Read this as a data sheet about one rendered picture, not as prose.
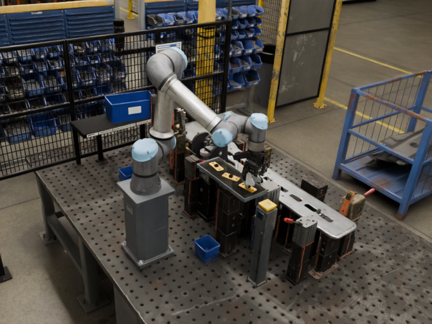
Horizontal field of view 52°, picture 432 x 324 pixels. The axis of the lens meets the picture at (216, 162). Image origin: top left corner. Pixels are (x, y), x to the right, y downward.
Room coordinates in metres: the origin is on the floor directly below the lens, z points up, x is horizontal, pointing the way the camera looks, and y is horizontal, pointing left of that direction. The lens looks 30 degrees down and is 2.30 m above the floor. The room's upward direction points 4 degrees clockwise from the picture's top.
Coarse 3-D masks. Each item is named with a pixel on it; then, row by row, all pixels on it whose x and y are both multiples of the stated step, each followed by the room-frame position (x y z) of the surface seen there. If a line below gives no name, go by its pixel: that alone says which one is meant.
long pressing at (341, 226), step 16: (192, 128) 2.67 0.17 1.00; (272, 176) 2.12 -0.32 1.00; (288, 192) 1.97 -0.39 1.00; (304, 192) 1.98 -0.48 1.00; (288, 208) 1.84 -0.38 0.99; (304, 208) 1.84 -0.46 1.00; (320, 208) 1.84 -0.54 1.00; (320, 224) 1.71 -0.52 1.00; (336, 224) 1.72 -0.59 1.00; (352, 224) 1.73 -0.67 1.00
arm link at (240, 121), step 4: (228, 112) 1.79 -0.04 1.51; (224, 116) 1.77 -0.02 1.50; (228, 116) 1.76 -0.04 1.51; (232, 116) 1.76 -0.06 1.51; (236, 116) 1.75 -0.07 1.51; (240, 116) 1.76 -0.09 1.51; (244, 116) 1.76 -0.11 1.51; (224, 120) 1.75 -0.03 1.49; (228, 120) 1.71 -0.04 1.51; (232, 120) 1.71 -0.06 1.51; (236, 120) 1.72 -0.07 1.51; (240, 120) 1.74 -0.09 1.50; (244, 120) 1.73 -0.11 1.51; (236, 124) 1.70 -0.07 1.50; (240, 124) 1.72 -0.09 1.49; (244, 124) 1.72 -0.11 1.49; (240, 128) 1.71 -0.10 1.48; (244, 128) 1.72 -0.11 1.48; (240, 132) 1.73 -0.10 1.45; (244, 132) 1.72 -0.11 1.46
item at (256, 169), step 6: (264, 150) 1.72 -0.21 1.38; (252, 156) 1.72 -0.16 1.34; (258, 156) 1.70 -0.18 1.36; (264, 156) 1.70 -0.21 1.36; (246, 162) 1.72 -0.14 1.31; (252, 162) 1.71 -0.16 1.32; (258, 162) 1.69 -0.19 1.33; (264, 162) 1.73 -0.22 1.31; (246, 168) 1.71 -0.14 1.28; (252, 168) 1.71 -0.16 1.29; (258, 168) 1.69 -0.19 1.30; (264, 168) 1.71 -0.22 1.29
